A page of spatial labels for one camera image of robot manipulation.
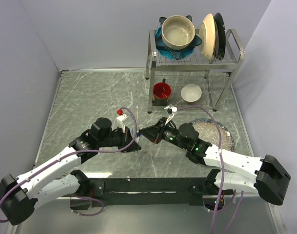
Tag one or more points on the speckled grey plate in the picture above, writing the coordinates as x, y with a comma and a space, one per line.
208, 132

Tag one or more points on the blue flower-shaped bowl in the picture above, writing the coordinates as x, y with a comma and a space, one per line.
174, 54

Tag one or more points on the black plate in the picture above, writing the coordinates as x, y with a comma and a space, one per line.
220, 41

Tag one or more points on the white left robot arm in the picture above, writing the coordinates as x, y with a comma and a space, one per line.
20, 196

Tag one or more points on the small white bowl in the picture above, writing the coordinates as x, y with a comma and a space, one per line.
191, 93

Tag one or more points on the steel dish rack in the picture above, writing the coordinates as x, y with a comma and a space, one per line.
195, 63

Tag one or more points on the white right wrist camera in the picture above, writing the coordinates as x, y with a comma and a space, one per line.
171, 111

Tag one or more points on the cream plate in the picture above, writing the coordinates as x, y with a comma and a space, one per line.
207, 33

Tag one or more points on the beige ceramic bowl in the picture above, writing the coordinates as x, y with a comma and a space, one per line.
177, 31

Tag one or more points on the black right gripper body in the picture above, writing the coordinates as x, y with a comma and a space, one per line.
169, 135

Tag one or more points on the red black mug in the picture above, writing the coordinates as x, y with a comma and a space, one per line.
161, 93

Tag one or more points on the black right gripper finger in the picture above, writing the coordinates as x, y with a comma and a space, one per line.
151, 136
151, 131

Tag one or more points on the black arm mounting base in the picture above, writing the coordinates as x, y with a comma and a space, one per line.
149, 191

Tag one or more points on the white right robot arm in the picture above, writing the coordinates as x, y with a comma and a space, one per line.
264, 176

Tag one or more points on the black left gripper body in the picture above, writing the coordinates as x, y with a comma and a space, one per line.
119, 138

